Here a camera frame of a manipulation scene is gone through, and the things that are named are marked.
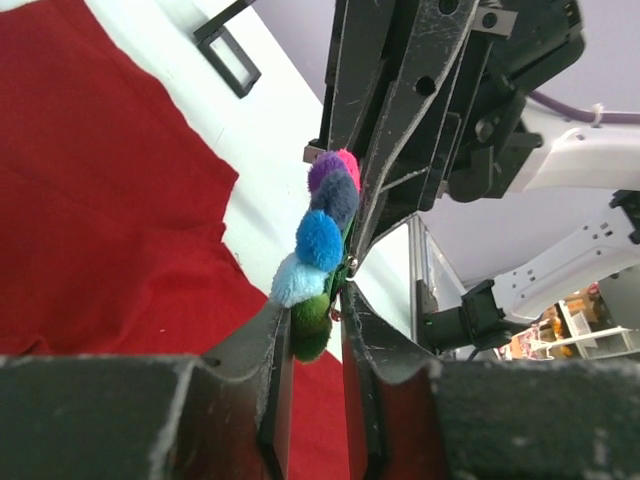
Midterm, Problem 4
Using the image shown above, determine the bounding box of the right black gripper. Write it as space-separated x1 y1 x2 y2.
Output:
318 1 585 260

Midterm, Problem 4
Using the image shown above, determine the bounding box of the black open small box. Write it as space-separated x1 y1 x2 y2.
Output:
193 0 261 99

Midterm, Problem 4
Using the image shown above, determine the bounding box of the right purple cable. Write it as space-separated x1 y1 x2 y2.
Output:
529 89 640 126

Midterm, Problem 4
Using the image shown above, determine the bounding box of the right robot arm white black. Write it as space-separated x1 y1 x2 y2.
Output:
320 1 639 353

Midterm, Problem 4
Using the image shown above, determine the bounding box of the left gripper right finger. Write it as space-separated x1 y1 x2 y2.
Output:
341 285 639 479

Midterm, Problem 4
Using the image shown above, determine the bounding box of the red t-shirt garment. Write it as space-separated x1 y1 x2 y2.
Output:
0 0 351 480

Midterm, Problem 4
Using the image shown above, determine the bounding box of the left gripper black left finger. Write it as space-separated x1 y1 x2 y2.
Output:
1 304 293 479

